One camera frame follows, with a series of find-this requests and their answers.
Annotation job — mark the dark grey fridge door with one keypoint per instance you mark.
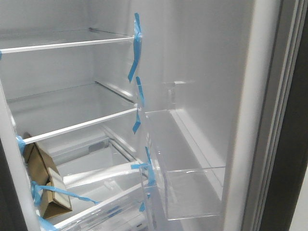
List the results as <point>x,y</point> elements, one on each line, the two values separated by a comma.
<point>235,60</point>

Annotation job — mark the blue tape on door bin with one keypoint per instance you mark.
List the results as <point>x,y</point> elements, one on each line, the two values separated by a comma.
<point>148,168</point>

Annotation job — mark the clear plastic door bin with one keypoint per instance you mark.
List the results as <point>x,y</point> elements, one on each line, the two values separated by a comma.
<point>188,171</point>

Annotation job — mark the white fridge interior body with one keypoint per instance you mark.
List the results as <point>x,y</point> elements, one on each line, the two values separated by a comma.
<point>104,145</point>

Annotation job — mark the middle glass fridge shelf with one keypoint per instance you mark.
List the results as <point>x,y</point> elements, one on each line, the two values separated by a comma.
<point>57,112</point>

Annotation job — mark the glass fridge shelf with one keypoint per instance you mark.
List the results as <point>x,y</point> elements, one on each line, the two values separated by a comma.
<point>62,39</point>
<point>57,112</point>

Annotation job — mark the upper glass fridge shelf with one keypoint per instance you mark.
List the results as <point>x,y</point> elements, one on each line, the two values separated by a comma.
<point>62,39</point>

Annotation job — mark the middle blue tape strip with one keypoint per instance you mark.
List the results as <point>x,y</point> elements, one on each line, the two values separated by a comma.
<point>140,104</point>

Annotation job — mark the blue tape strip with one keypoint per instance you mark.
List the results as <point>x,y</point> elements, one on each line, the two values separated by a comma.
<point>140,104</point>
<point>136,46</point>

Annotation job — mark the upper blue tape strip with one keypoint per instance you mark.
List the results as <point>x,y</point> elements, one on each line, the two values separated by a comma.
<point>136,46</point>

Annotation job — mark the clear crisper drawer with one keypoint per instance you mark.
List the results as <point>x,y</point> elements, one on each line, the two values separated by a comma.
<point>117,201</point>

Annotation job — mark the brown cardboard box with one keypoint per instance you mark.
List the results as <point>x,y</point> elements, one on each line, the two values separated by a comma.
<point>44,172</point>

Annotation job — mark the blue tape on cardboard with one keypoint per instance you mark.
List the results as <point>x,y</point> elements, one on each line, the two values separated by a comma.
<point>36,189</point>

